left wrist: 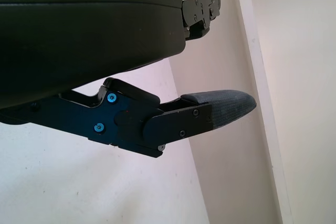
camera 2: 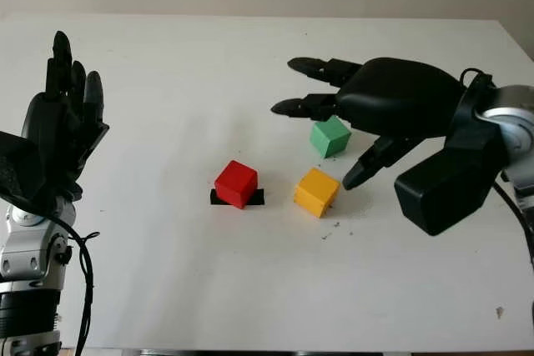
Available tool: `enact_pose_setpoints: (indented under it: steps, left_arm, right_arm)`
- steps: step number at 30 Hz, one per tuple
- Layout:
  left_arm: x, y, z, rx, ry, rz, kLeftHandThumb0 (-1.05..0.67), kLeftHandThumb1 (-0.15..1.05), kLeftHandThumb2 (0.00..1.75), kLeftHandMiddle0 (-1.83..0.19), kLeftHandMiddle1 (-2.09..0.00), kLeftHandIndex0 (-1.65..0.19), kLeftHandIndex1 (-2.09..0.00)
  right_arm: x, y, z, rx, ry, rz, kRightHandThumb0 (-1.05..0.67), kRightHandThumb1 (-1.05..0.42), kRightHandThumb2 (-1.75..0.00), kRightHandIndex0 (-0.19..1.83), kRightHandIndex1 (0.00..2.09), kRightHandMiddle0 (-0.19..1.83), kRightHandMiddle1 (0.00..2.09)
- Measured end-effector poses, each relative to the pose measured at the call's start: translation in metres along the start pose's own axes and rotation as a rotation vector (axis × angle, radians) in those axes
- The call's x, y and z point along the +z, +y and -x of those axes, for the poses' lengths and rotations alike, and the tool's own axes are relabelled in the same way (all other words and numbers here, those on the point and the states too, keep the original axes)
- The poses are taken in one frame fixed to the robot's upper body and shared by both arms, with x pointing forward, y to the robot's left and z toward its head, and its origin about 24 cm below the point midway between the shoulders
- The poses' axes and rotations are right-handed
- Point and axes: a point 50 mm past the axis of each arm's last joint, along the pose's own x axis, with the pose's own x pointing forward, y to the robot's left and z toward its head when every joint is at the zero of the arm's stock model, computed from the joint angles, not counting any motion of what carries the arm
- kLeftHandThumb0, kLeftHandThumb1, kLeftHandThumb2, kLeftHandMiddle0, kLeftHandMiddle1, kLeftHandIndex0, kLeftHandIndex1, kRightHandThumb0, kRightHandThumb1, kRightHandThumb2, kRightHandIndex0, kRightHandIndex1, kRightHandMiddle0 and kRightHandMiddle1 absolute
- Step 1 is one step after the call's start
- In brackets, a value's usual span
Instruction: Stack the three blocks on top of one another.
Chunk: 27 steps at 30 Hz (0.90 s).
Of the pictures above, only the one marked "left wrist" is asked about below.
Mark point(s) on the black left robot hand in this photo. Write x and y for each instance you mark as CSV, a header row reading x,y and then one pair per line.
x,y
86,30

